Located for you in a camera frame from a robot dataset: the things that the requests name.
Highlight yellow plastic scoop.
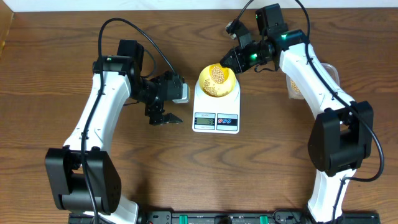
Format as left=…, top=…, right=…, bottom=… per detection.
left=210, top=63, right=229, bottom=84

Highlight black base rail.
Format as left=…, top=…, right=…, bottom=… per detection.
left=68, top=209, right=381, bottom=224

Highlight yellow plastic bowl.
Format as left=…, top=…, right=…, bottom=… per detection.
left=198, top=63, right=236, bottom=98

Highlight soybeans pile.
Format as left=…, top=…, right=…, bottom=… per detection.
left=290, top=79, right=301, bottom=94

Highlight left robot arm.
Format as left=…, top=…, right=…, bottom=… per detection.
left=45, top=39, right=190, bottom=223

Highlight clear plastic container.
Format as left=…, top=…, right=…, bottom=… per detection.
left=286, top=62, right=340, bottom=100

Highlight white digital kitchen scale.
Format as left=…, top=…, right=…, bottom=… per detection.
left=192, top=81, right=241, bottom=134

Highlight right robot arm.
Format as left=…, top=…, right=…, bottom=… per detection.
left=220, top=4, right=374, bottom=223

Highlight soybeans in yellow bowl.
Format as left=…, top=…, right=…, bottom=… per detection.
left=203, top=69, right=231, bottom=97

